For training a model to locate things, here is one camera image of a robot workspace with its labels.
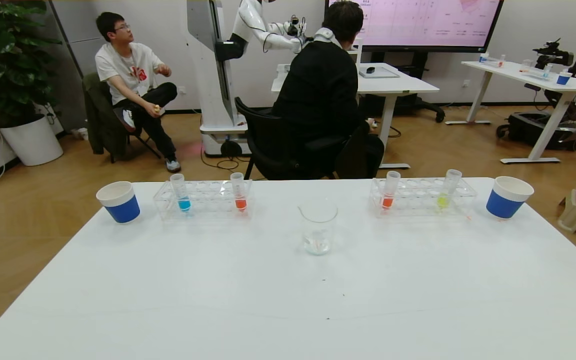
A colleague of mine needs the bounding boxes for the blue-pigment clear test tube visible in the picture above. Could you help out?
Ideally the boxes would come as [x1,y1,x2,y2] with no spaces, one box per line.
[169,173,192,212]

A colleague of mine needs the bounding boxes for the yellow-pigment clear test tube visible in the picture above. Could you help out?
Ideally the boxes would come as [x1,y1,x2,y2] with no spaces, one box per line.
[436,169,463,211]

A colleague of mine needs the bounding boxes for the orange-pigment clear test tube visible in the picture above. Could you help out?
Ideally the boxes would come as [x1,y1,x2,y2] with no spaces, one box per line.
[380,171,401,210]
[230,172,248,212]

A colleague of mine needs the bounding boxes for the clear glass beaker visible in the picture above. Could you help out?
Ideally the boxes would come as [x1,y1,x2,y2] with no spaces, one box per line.
[297,198,339,256]

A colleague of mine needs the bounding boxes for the clear acrylic test tube rack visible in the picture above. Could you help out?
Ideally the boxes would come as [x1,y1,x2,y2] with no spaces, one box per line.
[153,180,254,222]
[369,177,478,219]

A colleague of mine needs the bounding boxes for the small background tube rack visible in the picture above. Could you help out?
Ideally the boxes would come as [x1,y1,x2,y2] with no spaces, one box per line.
[478,52,508,68]
[520,59,554,81]

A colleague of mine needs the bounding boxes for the black office chair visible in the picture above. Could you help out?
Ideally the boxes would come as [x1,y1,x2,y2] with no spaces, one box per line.
[234,96,354,181]

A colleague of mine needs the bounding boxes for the person in black sweater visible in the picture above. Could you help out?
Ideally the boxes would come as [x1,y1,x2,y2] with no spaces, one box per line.
[271,0,385,180]

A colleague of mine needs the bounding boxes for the white humanoid robot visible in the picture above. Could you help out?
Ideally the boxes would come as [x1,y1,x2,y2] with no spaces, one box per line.
[186,0,309,157]

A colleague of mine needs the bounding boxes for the grey flat tray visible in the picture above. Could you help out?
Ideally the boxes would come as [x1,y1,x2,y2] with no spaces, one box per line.
[359,66,401,79]

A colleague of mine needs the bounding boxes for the white small drawer unit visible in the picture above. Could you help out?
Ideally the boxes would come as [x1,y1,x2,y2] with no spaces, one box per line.
[346,37,364,65]

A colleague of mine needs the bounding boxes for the white standing desk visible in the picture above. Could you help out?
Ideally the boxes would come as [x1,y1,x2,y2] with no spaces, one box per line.
[445,60,576,165]
[271,62,440,170]

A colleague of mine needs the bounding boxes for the white neck-worn headset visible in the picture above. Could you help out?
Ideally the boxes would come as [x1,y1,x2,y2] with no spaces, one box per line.
[314,27,344,49]

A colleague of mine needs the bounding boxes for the blue and white paper cup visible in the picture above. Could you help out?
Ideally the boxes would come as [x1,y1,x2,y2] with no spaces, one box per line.
[96,181,141,224]
[485,176,535,220]

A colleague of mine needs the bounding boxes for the black display stand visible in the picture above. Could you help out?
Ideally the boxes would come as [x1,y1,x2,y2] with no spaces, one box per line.
[358,50,446,123]

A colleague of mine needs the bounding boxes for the person in white t-shirt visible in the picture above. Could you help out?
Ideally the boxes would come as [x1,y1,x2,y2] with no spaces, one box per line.
[94,12,182,174]

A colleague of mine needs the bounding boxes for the chair with dark jacket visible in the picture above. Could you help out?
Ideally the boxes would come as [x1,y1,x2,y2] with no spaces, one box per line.
[82,72,162,164]

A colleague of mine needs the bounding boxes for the grey tall cabinet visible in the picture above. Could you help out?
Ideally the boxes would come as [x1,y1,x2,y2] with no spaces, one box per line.
[48,0,106,132]

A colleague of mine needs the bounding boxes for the large green potted plant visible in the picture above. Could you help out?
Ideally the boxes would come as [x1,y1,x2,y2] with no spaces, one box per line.
[0,0,63,128]

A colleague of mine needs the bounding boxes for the black floor cable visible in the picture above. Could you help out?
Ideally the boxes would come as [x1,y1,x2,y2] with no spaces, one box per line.
[200,145,249,171]

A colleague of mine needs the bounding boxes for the large wall display screen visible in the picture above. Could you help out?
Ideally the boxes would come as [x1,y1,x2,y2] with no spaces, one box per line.
[324,0,505,54]

